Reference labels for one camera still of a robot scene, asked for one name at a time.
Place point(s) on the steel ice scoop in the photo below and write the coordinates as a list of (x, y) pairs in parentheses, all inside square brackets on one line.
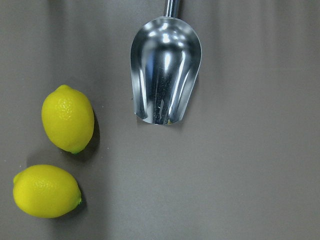
[(165, 59)]

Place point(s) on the yellow lemon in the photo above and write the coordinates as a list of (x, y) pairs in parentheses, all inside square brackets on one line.
[(46, 191), (68, 119)]

